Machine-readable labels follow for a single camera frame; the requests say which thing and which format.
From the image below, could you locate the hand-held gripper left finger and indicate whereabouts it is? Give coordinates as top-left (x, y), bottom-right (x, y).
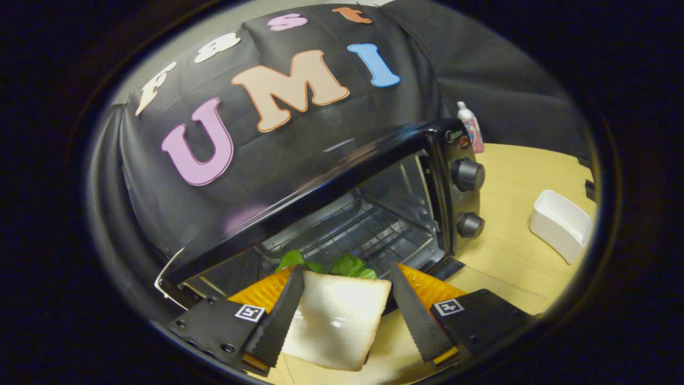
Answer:
top-left (168, 265), bottom-right (306, 373)

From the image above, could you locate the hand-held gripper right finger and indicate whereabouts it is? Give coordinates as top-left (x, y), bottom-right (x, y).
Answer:
top-left (390, 263), bottom-right (538, 364)

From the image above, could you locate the lettuce sandwich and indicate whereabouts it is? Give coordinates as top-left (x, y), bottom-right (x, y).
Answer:
top-left (275, 250), bottom-right (392, 372)

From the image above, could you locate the black toaster oven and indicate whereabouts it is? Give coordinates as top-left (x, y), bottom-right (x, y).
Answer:
top-left (158, 119), bottom-right (487, 311)

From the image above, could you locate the white plastic tray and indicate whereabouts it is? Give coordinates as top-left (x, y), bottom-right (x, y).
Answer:
top-left (529, 189), bottom-right (593, 265)

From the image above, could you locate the pink label drink bottle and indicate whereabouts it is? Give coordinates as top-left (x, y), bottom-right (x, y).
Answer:
top-left (456, 102), bottom-right (485, 155)

